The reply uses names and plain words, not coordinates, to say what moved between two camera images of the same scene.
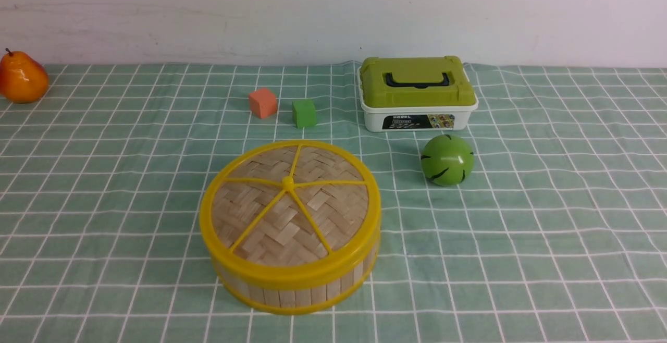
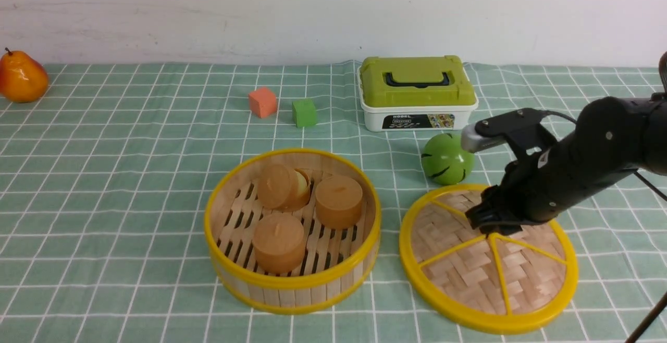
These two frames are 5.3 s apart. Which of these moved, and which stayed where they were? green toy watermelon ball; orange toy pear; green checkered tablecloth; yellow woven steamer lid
Moved: yellow woven steamer lid
Stayed: green toy watermelon ball; orange toy pear; green checkered tablecloth
